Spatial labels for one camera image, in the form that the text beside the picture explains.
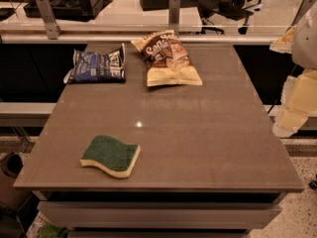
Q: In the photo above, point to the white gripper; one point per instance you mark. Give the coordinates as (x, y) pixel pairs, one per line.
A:
(305, 44)

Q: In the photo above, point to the green and yellow sponge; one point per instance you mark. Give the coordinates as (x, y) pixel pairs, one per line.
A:
(110, 155)

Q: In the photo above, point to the brown chip bag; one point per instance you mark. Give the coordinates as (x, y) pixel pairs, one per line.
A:
(167, 60)

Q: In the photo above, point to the blue chip bag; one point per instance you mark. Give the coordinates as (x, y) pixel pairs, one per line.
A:
(91, 67)

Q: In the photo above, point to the black office chair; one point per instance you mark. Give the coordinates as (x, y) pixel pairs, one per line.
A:
(231, 9)

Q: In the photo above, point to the black tray on desk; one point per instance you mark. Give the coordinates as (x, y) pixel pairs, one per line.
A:
(78, 10)

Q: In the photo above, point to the grey table drawer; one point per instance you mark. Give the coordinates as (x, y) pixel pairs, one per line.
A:
(159, 215)

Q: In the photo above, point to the right metal bracket post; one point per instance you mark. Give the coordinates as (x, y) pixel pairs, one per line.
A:
(304, 7)

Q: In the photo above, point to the metal bracket post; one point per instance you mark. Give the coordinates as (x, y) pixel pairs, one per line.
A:
(173, 14)
(46, 11)
(304, 7)

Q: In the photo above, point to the middle metal bracket post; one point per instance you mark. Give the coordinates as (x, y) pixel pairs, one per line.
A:
(173, 14)

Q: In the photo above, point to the left metal bracket post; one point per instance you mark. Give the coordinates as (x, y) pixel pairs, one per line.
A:
(46, 11)

